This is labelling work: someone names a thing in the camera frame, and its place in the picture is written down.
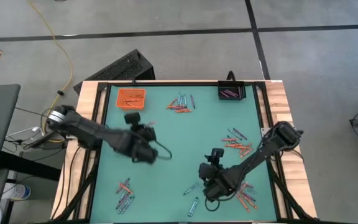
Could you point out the orange plastic basket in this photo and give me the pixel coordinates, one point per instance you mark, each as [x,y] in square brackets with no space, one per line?
[137,106]

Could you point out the dark blue crayon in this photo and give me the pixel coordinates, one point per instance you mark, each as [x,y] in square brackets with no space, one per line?
[192,207]

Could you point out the black metal table frame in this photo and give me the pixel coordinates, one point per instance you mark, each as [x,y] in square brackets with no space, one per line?
[179,84]

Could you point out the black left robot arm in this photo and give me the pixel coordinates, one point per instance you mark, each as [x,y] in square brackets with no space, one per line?
[89,130]

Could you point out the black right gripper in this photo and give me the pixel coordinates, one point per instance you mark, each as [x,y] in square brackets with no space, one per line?
[214,183]

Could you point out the black perforated computer case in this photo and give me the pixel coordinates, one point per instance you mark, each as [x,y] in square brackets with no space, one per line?
[120,67]

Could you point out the black plastic basket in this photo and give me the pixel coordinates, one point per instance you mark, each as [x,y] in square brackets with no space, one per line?
[232,83]

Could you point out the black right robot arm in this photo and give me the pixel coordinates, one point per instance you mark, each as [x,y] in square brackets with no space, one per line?
[259,152]

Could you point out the grey metal bracket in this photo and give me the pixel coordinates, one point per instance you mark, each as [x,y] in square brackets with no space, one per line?
[264,131]

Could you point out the white plastic bottle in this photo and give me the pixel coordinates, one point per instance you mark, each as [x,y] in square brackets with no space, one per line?
[17,191]

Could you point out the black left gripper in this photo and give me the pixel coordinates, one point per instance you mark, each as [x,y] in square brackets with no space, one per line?
[141,146]

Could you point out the teal table mat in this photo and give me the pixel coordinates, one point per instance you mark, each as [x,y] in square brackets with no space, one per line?
[182,155]

